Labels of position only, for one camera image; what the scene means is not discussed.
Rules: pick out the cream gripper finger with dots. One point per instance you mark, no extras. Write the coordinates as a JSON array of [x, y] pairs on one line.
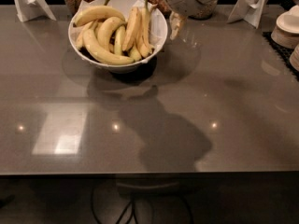
[[177, 22]]

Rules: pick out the right stemmed yellow banana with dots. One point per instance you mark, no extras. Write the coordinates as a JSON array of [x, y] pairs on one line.
[[143, 39]]

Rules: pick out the white paper bowl liner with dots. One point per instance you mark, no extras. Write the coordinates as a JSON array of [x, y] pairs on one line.
[[158, 28]]

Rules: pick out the short banana at front right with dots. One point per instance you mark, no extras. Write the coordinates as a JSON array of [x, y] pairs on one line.
[[135, 54]]

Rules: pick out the small greenish yellow banana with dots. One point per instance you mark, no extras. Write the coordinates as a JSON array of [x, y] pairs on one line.
[[119, 38]]

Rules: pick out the middle curved yellow banana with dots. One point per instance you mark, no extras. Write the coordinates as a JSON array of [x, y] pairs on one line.
[[106, 30]]

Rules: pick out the white ceramic bowl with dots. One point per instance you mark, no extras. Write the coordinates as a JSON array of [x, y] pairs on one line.
[[85, 56]]

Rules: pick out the front long yellow banana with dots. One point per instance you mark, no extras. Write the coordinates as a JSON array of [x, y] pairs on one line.
[[100, 54]]

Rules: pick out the left small yellow banana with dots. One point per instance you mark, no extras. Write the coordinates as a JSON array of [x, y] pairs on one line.
[[79, 40]]

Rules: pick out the right glass grain jar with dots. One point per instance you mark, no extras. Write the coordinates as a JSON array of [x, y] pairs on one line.
[[205, 11]]

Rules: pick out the right white sign stand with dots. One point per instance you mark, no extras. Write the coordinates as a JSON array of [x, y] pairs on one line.
[[250, 11]]

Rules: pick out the white sign stand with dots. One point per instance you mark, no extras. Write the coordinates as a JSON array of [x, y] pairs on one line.
[[250, 11], [30, 9]]

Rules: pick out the stack of paper bowls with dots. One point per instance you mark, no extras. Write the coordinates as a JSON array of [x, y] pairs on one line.
[[294, 58], [286, 31]]

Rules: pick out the black rubber mat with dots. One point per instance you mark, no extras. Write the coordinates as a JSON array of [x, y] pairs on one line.
[[283, 53]]

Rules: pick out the left white sign stand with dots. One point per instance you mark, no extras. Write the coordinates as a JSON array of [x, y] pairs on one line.
[[30, 9]]

